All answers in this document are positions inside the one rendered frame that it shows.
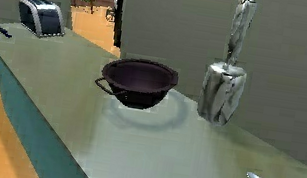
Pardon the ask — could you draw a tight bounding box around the teal kitchen counter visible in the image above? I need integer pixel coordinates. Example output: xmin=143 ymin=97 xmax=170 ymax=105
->
xmin=0 ymin=19 xmax=307 ymax=178

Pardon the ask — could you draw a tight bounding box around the dark purple pan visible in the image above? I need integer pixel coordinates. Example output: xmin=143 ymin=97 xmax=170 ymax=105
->
xmin=91 ymin=53 xmax=181 ymax=115

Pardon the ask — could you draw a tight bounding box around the black room door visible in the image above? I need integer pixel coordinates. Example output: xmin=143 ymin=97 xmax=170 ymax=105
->
xmin=104 ymin=0 xmax=128 ymax=49

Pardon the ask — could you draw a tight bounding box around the dark blue silver toaster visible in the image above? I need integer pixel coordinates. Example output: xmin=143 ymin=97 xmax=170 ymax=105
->
xmin=13 ymin=0 xmax=70 ymax=42

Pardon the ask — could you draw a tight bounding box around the small dark blue knife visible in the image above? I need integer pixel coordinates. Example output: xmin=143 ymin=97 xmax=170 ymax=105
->
xmin=0 ymin=25 xmax=14 ymax=39

